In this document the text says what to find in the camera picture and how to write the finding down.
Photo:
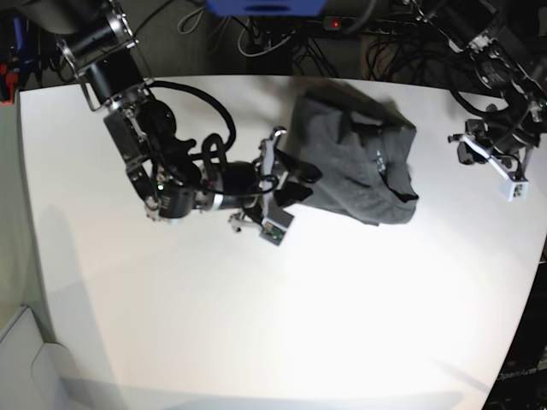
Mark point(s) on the white camera bracket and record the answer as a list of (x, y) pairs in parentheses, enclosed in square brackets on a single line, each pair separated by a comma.
[(512, 168), (265, 214)]

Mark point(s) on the dark grey t-shirt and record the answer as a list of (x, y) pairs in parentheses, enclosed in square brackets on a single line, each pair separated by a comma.
[(361, 147)]

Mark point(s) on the red clamp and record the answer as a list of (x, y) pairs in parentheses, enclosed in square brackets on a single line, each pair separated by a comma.
[(9, 82)]

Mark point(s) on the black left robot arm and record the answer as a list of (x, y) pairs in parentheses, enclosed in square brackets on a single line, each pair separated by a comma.
[(503, 43)]

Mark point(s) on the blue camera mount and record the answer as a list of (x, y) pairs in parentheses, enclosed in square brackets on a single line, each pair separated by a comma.
[(299, 8)]

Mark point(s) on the black equipment rack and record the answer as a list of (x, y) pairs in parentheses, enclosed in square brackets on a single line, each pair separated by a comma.
[(28, 50)]

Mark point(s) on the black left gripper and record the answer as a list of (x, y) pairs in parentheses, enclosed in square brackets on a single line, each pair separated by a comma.
[(500, 141)]

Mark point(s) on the black power strip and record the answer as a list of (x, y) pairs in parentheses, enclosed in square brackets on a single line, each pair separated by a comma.
[(338, 24)]

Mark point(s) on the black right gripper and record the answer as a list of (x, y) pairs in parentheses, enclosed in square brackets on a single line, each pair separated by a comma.
[(237, 184)]

